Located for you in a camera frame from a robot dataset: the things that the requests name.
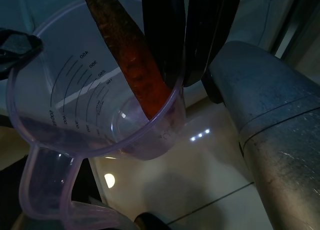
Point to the grey robot leg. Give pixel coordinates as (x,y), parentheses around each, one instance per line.
(275,120)

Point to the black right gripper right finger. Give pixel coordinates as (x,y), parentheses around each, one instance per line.
(205,27)

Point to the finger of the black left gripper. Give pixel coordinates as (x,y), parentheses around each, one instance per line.
(17,50)

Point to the pink transparent measuring jug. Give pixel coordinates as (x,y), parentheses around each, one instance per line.
(75,140)

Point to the orange carrot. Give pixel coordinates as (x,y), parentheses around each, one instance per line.
(140,72)

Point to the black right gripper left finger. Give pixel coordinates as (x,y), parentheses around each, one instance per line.
(165,27)

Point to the black robot foot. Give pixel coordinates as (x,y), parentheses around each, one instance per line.
(152,221)

